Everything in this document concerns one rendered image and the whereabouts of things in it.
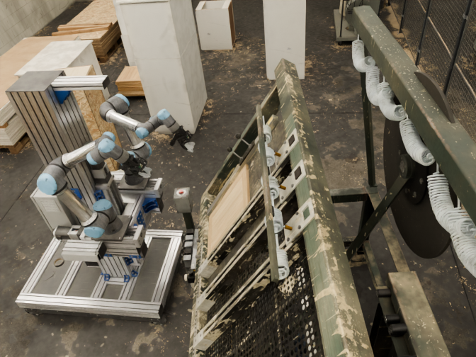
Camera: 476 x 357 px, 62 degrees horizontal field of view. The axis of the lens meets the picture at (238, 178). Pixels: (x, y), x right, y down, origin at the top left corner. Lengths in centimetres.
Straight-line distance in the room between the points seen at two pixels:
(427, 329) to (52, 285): 315
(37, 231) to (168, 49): 245
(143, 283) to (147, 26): 277
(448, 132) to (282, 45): 488
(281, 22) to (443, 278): 396
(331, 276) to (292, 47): 514
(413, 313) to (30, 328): 326
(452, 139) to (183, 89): 394
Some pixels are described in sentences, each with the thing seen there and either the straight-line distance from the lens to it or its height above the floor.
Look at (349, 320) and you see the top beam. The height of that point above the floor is 192.
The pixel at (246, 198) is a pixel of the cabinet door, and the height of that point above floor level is 136.
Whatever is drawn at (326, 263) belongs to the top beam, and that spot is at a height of 193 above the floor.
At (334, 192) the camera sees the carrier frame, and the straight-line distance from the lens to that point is 325.
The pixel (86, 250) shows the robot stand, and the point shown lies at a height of 96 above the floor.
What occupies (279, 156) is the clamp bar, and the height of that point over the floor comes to 182.
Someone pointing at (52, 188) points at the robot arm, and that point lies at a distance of 249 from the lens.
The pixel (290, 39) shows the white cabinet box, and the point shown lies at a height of 64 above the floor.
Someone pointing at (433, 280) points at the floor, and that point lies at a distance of 386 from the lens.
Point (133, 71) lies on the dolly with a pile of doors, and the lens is 669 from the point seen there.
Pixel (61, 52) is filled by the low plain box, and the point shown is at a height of 95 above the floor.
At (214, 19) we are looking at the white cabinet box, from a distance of 746.
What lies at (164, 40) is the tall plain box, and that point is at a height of 130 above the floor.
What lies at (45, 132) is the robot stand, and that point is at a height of 175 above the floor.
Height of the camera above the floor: 303
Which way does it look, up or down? 41 degrees down
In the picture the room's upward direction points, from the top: 7 degrees counter-clockwise
